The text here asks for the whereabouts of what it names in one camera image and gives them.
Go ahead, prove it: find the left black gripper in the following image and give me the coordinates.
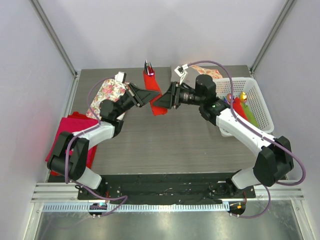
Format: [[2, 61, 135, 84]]
[[114, 83, 160, 119]]

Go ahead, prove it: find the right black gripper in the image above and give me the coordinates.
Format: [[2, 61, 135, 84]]
[[152, 82, 204, 110]]

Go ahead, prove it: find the red paper napkin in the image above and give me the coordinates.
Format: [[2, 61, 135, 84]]
[[142, 69, 169, 117]]

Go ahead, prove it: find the floral rectangular tray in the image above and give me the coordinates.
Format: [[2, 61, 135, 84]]
[[85, 78, 128, 119]]

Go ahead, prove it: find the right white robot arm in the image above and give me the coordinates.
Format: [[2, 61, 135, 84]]
[[153, 74, 294, 198]]

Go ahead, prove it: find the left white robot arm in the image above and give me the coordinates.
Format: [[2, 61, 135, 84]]
[[47, 83, 160, 200]]

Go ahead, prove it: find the grey cloth bag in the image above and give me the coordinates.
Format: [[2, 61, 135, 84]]
[[170, 68, 200, 89]]

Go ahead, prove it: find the orange floral cloth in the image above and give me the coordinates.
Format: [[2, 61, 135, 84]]
[[190, 65, 223, 80]]

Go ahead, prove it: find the white perforated plastic basket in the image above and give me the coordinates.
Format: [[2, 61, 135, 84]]
[[213, 77, 274, 137]]

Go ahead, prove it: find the purple iridescent spoon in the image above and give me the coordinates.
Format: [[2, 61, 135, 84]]
[[226, 93, 234, 103]]

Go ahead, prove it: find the red folded cloth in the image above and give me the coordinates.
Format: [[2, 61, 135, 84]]
[[50, 111, 97, 176]]

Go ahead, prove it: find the gold iridescent spoon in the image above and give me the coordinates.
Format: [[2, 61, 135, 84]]
[[239, 91, 248, 104]]

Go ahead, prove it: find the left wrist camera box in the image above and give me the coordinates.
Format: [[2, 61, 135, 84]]
[[114, 71, 127, 84]]

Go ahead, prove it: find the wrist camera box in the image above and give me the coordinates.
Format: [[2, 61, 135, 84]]
[[174, 63, 189, 85], [114, 71, 127, 84]]

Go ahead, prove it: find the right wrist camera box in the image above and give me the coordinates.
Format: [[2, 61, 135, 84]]
[[174, 63, 189, 85]]

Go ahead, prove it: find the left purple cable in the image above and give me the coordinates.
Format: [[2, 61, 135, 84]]
[[64, 77, 130, 217]]

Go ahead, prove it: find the purple cable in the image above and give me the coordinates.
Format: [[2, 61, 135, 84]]
[[64, 77, 130, 217], [186, 60, 307, 220]]

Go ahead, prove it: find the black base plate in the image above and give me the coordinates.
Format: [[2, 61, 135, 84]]
[[77, 174, 256, 206]]

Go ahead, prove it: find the white slotted cable duct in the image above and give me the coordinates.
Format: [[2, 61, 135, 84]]
[[42, 202, 230, 213]]

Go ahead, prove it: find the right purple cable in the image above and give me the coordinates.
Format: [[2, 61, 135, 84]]
[[186, 60, 307, 220]]

